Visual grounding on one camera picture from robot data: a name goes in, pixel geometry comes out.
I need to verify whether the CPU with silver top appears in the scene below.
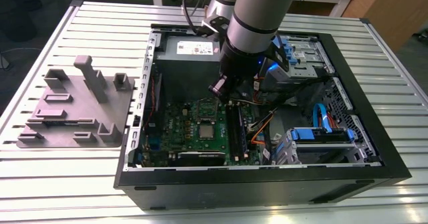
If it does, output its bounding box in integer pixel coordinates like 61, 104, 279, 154
198, 126, 217, 138

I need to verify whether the wooden cabinet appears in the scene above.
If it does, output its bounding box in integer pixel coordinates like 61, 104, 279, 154
344, 0, 428, 52

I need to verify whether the grey metal drive cage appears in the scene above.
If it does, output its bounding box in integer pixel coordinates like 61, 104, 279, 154
259, 36, 336, 92

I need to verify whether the orange wire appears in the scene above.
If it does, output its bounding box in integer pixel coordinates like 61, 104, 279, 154
250, 123, 269, 147

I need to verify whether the hard disk in blue carrier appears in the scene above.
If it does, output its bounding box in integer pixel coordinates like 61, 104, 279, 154
289, 127, 356, 144

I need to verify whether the black PC case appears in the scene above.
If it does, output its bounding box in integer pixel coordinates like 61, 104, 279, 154
112, 23, 412, 211

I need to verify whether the blue wire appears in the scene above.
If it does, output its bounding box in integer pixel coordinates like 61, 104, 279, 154
313, 103, 336, 134

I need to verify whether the RAM stick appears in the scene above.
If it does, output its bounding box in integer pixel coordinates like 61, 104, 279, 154
233, 103, 251, 157

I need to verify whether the metal socket cover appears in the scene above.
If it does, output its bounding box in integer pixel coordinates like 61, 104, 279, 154
195, 96, 221, 123

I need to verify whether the grey power supply unit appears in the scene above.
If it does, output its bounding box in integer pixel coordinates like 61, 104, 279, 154
154, 36, 223, 97

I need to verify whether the blue plastic drive latch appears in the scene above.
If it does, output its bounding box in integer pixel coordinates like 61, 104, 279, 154
270, 36, 299, 66

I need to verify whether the green motherboard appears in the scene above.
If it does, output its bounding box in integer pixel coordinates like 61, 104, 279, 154
138, 100, 265, 167

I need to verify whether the CPU socket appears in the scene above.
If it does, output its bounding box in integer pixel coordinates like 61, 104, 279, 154
196, 124, 218, 141

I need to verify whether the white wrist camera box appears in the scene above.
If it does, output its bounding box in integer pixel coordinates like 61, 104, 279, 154
266, 35, 293, 81

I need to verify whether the red wire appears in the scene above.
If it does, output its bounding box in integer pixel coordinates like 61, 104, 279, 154
318, 113, 340, 132

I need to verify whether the black wire bundle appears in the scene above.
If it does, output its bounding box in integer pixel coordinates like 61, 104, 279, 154
246, 76, 337, 132

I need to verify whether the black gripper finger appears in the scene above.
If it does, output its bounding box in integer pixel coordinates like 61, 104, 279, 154
207, 75, 233, 105

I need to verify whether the grey metal disk bay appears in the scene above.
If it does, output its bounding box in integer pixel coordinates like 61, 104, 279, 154
275, 127, 382, 164

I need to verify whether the black RAM slot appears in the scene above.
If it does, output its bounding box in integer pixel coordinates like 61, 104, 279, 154
223, 102, 237, 160

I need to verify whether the grey plastic parts rack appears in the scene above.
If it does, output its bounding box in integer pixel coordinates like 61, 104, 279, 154
15, 55, 138, 149

